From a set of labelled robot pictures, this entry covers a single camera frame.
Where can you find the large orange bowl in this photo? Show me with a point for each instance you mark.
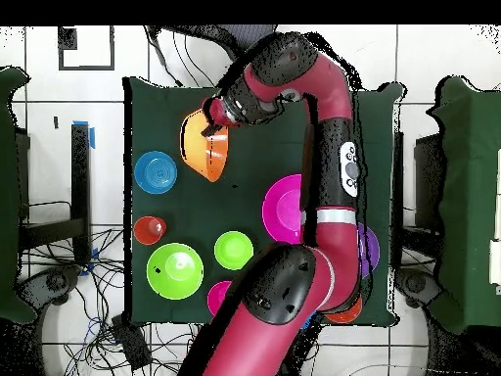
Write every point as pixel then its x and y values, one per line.
pixel 195 152

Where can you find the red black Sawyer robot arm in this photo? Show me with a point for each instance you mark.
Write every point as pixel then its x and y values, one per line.
pixel 332 102

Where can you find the dark green tablecloth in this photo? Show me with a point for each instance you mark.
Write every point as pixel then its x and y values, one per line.
pixel 258 156

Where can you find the blue cup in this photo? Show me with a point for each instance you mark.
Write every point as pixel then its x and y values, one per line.
pixel 155 172

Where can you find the grey office chair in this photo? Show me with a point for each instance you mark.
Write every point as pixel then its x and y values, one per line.
pixel 219 33

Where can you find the large pink bowl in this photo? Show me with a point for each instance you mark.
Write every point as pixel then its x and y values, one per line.
pixel 282 211

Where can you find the orange cup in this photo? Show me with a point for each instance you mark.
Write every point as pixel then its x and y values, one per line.
pixel 149 230
pixel 348 313

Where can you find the small green bowl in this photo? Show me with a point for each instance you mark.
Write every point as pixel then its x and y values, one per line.
pixel 233 250

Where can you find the large green bowl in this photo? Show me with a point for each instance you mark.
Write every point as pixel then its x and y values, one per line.
pixel 175 271

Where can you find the small crimson bowl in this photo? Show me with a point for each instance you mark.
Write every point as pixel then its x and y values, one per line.
pixel 217 295

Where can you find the purple bowl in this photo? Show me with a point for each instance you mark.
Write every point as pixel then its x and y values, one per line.
pixel 370 250

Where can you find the green cloth on side table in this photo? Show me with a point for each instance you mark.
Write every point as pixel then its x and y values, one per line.
pixel 469 196
pixel 8 196

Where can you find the black chair base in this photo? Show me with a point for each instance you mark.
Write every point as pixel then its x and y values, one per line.
pixel 54 282
pixel 417 284

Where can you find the black power strip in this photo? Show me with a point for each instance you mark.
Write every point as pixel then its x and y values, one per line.
pixel 131 340

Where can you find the black metal frame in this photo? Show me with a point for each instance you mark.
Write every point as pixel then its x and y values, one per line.
pixel 428 168
pixel 80 176

